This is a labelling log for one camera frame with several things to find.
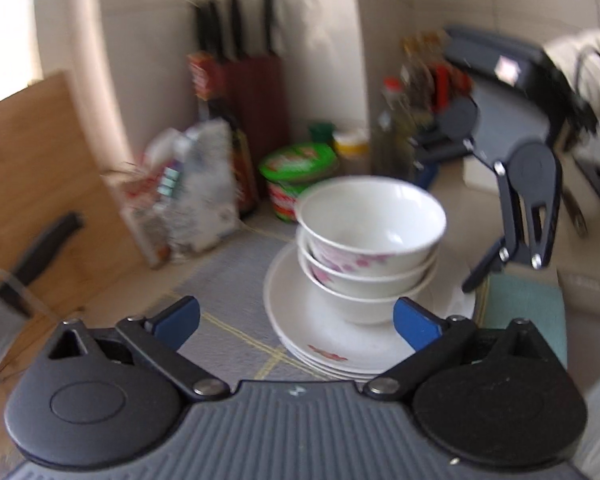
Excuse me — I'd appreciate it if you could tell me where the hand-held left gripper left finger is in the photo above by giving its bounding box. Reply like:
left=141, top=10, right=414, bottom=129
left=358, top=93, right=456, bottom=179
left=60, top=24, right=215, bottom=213
left=47, top=295, right=231, bottom=403

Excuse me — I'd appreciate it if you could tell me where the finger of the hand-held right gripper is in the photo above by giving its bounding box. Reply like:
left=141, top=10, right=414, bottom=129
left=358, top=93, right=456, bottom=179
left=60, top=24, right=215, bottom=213
left=411, top=131, right=474, bottom=192
left=461, top=160, right=562, bottom=295

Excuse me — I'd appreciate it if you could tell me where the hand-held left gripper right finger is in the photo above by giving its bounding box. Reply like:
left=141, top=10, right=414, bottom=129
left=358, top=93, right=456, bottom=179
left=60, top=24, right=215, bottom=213
left=365, top=296, right=556, bottom=403

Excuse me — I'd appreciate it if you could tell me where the white bowl pink floral print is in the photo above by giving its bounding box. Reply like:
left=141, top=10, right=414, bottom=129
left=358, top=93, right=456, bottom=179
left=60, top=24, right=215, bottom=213
left=297, top=245, right=438, bottom=298
left=294, top=176, right=448, bottom=273
left=305, top=270, right=438, bottom=326

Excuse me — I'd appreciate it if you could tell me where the white plate fruit print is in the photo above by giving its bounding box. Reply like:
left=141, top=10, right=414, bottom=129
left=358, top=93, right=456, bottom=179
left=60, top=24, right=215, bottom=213
left=275, top=330, right=411, bottom=373
left=290, top=350, right=396, bottom=382
left=262, top=244, right=477, bottom=363

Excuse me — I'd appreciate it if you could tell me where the teal cloth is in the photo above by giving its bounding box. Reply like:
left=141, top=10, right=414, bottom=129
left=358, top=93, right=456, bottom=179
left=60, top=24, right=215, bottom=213
left=482, top=275, right=568, bottom=356

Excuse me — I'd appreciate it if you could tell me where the clear bottle red cap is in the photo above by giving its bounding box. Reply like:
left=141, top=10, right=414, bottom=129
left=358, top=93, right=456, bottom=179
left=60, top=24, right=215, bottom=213
left=372, top=77, right=416, bottom=181

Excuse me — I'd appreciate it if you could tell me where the grey checked dish mat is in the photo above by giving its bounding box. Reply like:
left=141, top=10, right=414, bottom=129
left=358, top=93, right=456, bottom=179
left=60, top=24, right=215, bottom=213
left=172, top=232, right=491, bottom=381

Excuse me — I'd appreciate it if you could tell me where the yellow lidded jar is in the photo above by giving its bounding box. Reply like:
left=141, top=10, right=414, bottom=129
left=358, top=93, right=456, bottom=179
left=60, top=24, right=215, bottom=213
left=332, top=127, right=371, bottom=176

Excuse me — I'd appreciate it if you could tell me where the dark condiment bottles group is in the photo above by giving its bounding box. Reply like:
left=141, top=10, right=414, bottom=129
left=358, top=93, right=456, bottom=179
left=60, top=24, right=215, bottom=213
left=400, top=32, right=473, bottom=126

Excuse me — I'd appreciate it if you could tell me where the dark appliance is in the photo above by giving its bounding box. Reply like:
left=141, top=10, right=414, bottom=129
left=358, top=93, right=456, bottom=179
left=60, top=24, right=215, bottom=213
left=570, top=125, right=600, bottom=241

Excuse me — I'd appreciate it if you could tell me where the green capped jar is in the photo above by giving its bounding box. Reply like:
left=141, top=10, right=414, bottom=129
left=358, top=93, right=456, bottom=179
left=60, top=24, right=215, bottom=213
left=307, top=121, right=337, bottom=146

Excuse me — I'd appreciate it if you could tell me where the white printed plastic bag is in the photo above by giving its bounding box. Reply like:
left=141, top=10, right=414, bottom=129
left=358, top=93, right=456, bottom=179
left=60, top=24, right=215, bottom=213
left=102, top=120, right=238, bottom=268

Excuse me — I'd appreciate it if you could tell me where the green lidded printed tub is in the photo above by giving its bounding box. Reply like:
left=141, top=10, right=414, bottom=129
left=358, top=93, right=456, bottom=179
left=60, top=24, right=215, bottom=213
left=258, top=142, right=341, bottom=223

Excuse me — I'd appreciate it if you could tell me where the knife block with knives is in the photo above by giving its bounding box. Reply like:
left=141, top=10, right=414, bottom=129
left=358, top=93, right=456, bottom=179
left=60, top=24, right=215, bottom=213
left=187, top=52, right=260, bottom=218

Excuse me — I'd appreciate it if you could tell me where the dark red knife block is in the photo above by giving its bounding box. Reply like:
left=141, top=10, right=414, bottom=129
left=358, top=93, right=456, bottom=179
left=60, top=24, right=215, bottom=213
left=225, top=55, right=291, bottom=161

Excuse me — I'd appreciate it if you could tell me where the wooden cutting board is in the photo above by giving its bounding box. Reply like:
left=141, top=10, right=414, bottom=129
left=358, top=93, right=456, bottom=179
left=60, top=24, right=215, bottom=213
left=0, top=70, right=148, bottom=376

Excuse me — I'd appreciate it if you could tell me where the santoku knife black handle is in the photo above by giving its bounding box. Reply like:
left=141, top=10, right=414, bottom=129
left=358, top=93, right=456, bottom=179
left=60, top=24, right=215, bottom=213
left=0, top=212, right=86, bottom=391

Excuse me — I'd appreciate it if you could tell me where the slim black handled knife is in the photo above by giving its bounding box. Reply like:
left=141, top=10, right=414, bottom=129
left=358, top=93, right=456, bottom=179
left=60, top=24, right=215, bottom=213
left=260, top=0, right=281, bottom=58
left=192, top=0, right=211, bottom=58
left=227, top=0, right=246, bottom=61
left=207, top=0, right=226, bottom=61

